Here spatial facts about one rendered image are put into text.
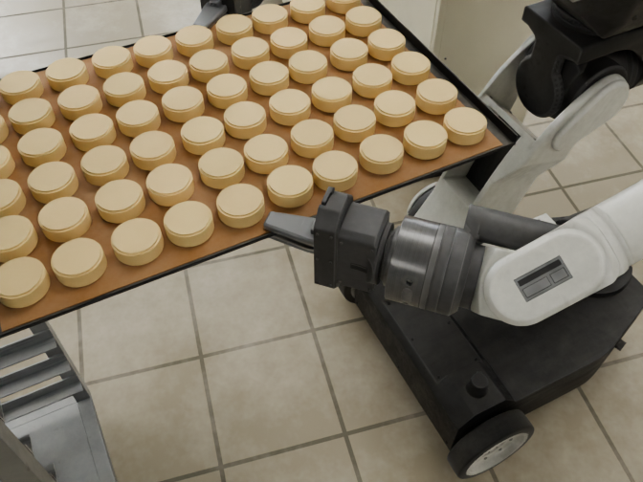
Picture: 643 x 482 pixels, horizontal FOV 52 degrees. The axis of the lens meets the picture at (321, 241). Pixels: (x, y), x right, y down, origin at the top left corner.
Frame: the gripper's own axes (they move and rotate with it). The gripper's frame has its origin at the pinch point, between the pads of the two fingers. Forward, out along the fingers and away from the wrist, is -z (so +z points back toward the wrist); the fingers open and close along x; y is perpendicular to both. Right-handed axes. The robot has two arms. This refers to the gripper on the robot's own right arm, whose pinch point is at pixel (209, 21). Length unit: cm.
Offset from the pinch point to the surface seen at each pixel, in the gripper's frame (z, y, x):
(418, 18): 82, 16, -45
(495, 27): 82, 37, -43
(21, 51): 97, -139, -98
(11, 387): -37, -35, -66
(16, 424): -39, -40, -83
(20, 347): -32, -32, -56
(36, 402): -35, -34, -75
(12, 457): -60, 3, -14
